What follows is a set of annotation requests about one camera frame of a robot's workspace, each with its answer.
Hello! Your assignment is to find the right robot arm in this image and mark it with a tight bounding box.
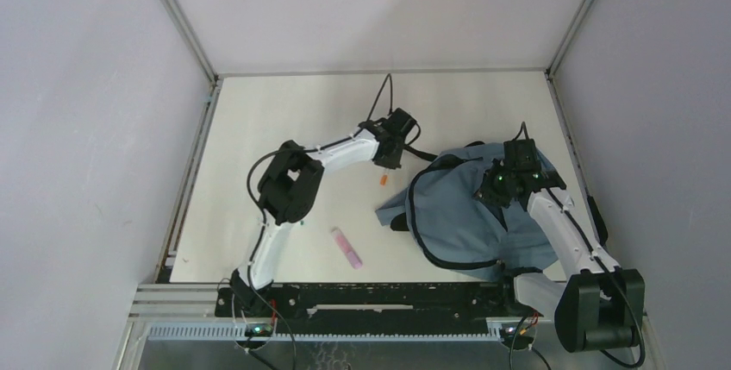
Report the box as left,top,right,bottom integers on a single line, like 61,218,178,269
475,139,645,353

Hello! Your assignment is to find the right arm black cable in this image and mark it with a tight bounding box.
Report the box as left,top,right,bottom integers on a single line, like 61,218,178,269
510,122,647,370

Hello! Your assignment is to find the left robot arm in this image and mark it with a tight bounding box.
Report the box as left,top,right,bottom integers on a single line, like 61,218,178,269
230,108,419,316

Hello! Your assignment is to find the pink highlighter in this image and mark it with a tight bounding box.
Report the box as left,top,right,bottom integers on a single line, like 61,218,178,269
330,228,363,269

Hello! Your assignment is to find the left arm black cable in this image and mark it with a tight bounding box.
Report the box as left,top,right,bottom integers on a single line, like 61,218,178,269
231,73,424,351

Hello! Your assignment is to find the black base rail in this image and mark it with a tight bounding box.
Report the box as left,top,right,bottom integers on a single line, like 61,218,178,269
214,282,534,337

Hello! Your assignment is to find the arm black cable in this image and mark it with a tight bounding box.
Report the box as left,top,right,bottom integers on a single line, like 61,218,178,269
231,73,424,351
510,122,647,370

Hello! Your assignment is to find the blue student backpack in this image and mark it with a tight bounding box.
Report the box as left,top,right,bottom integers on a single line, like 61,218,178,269
375,141,559,282

